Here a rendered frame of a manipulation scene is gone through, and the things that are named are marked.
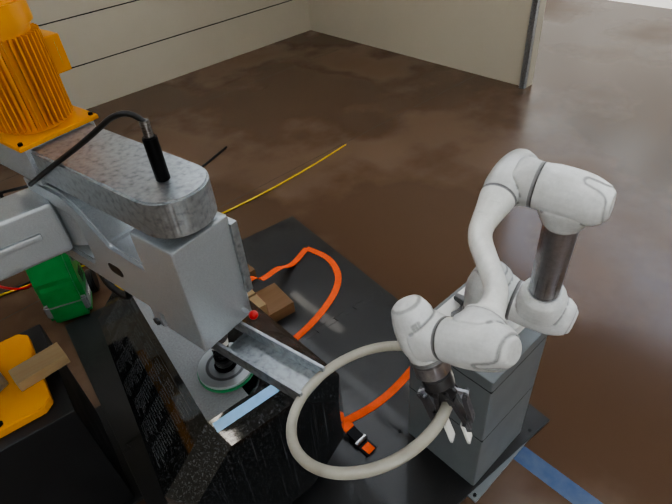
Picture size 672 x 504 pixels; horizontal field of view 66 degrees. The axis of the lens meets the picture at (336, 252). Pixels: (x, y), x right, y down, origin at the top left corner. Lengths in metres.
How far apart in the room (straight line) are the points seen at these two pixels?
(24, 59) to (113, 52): 5.23
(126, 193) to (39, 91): 0.54
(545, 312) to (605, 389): 1.34
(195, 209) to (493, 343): 0.83
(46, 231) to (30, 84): 0.52
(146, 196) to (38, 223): 0.70
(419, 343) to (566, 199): 0.56
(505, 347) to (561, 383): 2.05
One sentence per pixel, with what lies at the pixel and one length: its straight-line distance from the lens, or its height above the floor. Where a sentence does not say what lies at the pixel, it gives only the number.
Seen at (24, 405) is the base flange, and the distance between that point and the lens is 2.40.
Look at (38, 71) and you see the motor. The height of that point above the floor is 1.90.
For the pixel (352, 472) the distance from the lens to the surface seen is 1.32.
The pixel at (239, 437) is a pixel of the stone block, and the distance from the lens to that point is 2.00.
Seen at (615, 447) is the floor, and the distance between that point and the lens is 2.99.
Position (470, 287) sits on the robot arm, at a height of 1.05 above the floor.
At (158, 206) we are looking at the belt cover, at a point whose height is 1.69.
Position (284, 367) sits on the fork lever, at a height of 1.08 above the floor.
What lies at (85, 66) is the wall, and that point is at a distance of 7.00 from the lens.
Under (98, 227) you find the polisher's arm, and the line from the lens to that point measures 1.88.
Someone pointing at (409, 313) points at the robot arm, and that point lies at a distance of 1.16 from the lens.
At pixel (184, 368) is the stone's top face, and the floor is 0.83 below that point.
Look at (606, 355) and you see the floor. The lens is 3.33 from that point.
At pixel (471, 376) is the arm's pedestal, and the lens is 2.09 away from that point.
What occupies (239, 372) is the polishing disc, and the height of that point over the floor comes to 0.88.
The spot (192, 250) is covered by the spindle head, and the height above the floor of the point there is 1.51.
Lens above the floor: 2.41
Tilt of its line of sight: 40 degrees down
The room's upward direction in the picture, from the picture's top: 6 degrees counter-clockwise
